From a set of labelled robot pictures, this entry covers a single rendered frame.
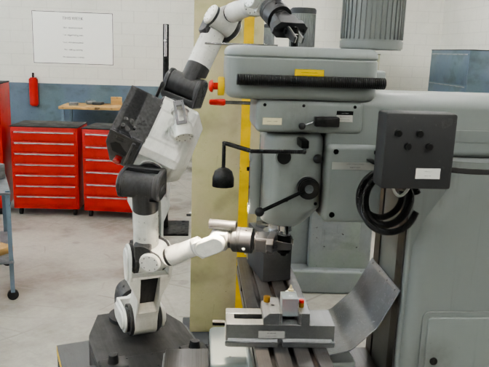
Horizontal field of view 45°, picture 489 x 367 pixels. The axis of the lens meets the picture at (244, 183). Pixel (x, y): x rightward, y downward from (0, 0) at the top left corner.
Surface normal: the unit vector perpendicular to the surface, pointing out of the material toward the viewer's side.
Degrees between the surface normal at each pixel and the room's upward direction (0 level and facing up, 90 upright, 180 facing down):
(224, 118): 90
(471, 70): 90
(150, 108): 58
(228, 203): 90
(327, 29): 90
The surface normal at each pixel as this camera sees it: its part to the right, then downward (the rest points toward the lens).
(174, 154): 0.35, -0.34
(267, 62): 0.07, 0.22
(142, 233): -0.16, 0.44
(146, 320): 0.37, 0.44
